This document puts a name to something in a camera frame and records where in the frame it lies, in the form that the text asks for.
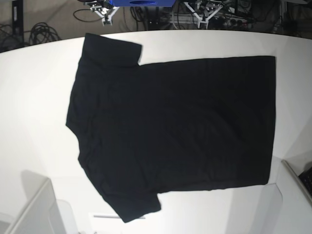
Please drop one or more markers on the grey partition left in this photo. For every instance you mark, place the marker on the grey partition left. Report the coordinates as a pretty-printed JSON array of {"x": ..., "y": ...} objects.
[{"x": 42, "y": 212}]

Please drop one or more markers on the blue plastic box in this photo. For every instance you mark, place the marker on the blue plastic box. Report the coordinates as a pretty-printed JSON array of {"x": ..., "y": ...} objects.
[{"x": 152, "y": 3}]

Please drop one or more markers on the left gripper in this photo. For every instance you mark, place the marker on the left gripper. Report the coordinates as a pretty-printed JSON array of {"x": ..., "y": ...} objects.
[{"x": 202, "y": 11}]

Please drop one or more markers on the black T-shirt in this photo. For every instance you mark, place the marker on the black T-shirt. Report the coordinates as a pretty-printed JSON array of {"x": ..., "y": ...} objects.
[{"x": 189, "y": 125}]

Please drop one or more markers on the grey partition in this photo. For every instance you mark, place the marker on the grey partition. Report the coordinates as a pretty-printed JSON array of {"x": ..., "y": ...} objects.
[
  {"x": 42, "y": 212},
  {"x": 285, "y": 207}
]

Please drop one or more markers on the black keyboard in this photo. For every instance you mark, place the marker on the black keyboard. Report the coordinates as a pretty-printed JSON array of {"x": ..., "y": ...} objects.
[{"x": 306, "y": 179}]

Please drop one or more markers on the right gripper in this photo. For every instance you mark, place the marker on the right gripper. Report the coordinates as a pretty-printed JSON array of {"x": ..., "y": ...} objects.
[{"x": 105, "y": 10}]

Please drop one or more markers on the black cabinet post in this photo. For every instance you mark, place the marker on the black cabinet post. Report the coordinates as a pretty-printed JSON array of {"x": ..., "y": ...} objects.
[{"x": 17, "y": 22}]

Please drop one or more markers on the grey partition right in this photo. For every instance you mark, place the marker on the grey partition right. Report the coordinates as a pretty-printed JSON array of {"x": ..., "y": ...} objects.
[{"x": 285, "y": 207}]

